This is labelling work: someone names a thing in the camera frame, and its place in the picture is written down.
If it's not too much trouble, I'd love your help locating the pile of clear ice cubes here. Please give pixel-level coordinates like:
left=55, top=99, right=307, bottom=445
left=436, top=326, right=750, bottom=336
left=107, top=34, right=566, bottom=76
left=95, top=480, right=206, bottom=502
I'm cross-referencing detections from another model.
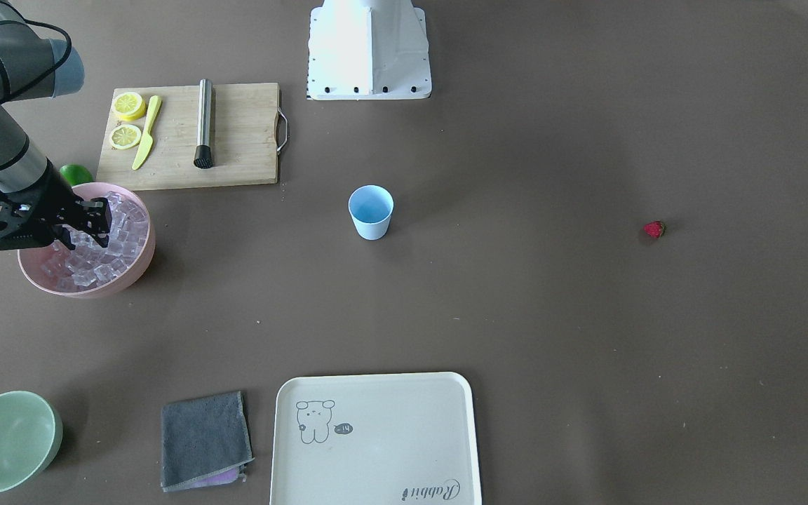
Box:
left=31, top=191, right=149, bottom=294

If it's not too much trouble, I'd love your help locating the lemon slice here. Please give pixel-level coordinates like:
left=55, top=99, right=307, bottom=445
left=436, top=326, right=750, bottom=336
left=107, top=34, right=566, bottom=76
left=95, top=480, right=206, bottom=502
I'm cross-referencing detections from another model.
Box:
left=110, top=90, right=147, bottom=121
left=108, top=124, right=143, bottom=150

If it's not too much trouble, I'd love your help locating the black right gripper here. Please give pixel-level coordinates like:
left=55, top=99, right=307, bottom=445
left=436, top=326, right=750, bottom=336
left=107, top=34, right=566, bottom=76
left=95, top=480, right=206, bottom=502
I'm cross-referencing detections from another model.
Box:
left=22, top=163, right=110, bottom=249

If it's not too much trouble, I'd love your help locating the lemon slice lower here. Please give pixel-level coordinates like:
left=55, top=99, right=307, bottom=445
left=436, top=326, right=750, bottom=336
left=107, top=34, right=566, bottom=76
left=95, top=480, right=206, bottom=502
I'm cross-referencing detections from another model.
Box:
left=108, top=124, right=143, bottom=150

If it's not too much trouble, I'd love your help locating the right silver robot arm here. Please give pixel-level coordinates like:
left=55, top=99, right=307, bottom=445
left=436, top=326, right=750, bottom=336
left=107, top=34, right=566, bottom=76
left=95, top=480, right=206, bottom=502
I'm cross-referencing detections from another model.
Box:
left=0, top=1, right=110, bottom=250

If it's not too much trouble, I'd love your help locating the green lime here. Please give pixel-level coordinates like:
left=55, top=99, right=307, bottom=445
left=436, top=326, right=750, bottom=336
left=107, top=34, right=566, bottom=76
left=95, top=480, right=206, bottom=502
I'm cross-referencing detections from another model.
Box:
left=59, top=163, right=94, bottom=187

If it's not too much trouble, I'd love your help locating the cream rabbit tray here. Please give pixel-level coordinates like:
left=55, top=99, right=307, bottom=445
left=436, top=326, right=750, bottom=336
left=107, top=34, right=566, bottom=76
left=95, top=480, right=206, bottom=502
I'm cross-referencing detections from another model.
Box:
left=269, top=372, right=483, bottom=504

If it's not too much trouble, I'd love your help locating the steel muddler black tip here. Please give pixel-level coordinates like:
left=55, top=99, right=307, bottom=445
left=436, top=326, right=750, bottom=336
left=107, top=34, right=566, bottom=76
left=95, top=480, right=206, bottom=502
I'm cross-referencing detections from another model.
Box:
left=194, top=78, right=214, bottom=170

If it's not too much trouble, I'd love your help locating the yellow plastic knife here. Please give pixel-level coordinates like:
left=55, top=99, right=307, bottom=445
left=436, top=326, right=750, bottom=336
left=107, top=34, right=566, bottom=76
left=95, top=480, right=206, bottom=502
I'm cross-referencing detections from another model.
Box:
left=132, top=95, right=163, bottom=170

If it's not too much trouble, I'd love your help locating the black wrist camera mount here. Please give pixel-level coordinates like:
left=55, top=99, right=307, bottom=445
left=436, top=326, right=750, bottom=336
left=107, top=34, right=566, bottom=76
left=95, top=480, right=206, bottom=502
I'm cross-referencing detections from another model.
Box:
left=0, top=184, right=55, bottom=250

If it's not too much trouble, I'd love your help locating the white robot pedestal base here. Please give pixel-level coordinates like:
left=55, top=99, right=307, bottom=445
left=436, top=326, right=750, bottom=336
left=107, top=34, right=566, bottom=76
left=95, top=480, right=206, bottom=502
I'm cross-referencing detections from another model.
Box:
left=306, top=1, right=433, bottom=100

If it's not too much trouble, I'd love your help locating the red strawberry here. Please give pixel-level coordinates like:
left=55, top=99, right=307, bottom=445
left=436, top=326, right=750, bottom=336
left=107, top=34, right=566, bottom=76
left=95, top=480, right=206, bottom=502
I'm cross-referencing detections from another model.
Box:
left=642, top=220, right=667, bottom=240

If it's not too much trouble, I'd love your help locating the green bowl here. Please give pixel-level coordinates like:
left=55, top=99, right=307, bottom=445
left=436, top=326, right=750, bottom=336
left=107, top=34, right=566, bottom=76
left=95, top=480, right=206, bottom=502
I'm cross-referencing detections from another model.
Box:
left=0, top=391, right=63, bottom=492

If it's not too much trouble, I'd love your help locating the light blue cup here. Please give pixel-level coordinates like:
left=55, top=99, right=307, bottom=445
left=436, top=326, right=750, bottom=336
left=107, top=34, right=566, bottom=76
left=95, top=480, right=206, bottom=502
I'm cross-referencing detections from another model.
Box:
left=347, top=185, right=394, bottom=241

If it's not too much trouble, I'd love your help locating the pink bowl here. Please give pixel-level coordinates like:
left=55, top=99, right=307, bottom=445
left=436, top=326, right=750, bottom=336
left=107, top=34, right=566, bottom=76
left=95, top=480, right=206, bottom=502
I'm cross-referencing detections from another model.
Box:
left=18, top=182, right=155, bottom=299

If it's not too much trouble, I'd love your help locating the lemon slice upper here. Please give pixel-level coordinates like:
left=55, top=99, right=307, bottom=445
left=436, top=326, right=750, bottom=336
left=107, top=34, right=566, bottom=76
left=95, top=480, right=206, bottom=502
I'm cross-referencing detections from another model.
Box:
left=110, top=90, right=147, bottom=121

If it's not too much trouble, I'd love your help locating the bamboo cutting board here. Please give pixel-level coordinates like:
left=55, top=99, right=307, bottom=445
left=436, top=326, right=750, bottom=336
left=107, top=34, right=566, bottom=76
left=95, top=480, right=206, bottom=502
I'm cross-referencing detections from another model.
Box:
left=95, top=83, right=281, bottom=191

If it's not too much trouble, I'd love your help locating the grey folded cloth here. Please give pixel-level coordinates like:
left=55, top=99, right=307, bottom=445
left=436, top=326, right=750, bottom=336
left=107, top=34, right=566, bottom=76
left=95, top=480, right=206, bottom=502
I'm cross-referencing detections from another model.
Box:
left=161, top=391, right=254, bottom=492

